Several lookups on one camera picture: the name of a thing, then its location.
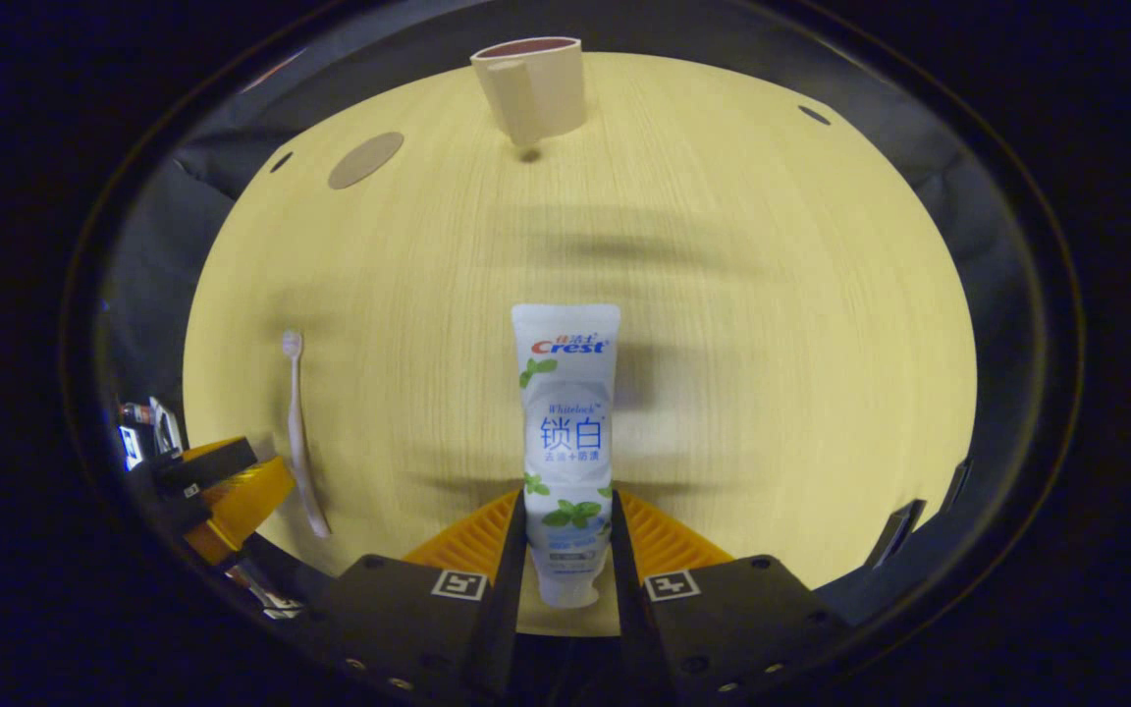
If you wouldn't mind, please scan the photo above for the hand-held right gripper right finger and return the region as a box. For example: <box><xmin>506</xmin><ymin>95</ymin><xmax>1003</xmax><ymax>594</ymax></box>
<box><xmin>608</xmin><ymin>487</ymin><xmax>851</xmax><ymax>707</ymax></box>

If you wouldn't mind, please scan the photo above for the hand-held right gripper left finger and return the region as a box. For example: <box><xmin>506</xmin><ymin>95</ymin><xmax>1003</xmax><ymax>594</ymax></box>
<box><xmin>302</xmin><ymin>487</ymin><xmax>529</xmax><ymax>707</ymax></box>

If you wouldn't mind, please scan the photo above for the pink toothbrush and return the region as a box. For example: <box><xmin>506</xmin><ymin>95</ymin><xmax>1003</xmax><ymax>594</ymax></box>
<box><xmin>280</xmin><ymin>329</ymin><xmax>334</xmax><ymax>540</ymax></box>

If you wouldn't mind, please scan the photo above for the white toothpaste tube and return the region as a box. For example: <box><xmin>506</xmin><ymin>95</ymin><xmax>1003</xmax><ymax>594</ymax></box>
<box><xmin>512</xmin><ymin>302</ymin><xmax>622</xmax><ymax>609</ymax></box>

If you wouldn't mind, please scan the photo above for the round brown coaster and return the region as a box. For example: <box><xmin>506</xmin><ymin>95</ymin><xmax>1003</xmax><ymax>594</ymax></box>
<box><xmin>327</xmin><ymin>131</ymin><xmax>406</xmax><ymax>191</ymax></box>

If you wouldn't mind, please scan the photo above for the beige cup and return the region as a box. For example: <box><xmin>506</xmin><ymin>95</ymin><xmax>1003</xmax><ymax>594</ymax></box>
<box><xmin>469</xmin><ymin>36</ymin><xmax>589</xmax><ymax>149</ymax></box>

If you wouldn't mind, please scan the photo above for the wooden desktop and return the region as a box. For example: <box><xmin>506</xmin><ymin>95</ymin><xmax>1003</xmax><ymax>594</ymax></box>
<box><xmin>181</xmin><ymin>51</ymin><xmax>979</xmax><ymax>637</ymax></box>

